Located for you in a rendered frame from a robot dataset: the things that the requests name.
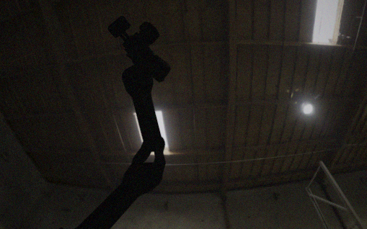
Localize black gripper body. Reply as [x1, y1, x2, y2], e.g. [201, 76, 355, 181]
[108, 16, 143, 53]

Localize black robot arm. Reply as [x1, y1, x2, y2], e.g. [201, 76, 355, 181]
[74, 22, 171, 229]

